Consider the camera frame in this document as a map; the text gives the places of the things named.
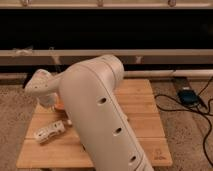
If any wooden board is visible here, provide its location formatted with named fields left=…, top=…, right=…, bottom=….
left=16, top=79, right=172, bottom=170

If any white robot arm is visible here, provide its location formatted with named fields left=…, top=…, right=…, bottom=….
left=25, top=55, right=154, bottom=171

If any black cable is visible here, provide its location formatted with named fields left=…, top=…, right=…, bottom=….
left=153, top=77, right=213, bottom=168

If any white metal rail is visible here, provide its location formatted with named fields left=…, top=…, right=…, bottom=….
left=0, top=49, right=213, bottom=66

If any orange ceramic bowl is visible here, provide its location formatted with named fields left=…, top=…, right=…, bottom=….
left=54, top=97, right=65, bottom=111

